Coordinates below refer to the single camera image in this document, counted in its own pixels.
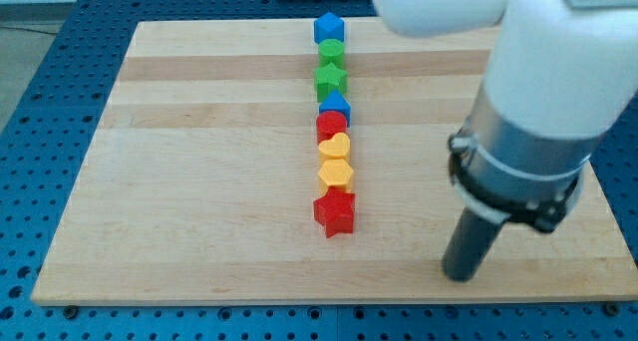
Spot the red star block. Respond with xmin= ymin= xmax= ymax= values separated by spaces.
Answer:
xmin=313 ymin=187 xmax=356 ymax=238

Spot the wooden board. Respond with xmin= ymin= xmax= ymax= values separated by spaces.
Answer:
xmin=32 ymin=18 xmax=637 ymax=306

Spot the blue triangle block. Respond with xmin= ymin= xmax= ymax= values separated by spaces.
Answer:
xmin=319 ymin=90 xmax=351 ymax=126

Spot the blue cube block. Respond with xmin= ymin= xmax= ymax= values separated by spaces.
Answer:
xmin=313 ymin=12 xmax=345 ymax=44

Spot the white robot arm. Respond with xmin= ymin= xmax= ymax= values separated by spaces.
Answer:
xmin=373 ymin=0 xmax=637 ymax=232

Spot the green star block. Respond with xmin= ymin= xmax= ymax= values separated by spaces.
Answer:
xmin=314 ymin=63 xmax=348 ymax=103

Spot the red cylinder block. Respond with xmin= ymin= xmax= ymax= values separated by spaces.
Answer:
xmin=316 ymin=111 xmax=348 ymax=144

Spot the yellow hexagon block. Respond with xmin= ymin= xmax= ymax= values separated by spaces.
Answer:
xmin=317 ymin=159 xmax=354 ymax=195

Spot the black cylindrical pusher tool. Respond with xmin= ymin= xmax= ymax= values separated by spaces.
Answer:
xmin=442 ymin=206 xmax=510 ymax=282

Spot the green cylinder block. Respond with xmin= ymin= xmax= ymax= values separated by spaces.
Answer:
xmin=318 ymin=39 xmax=345 ymax=69

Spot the yellow heart block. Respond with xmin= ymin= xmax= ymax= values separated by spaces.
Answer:
xmin=318 ymin=133 xmax=351 ymax=164

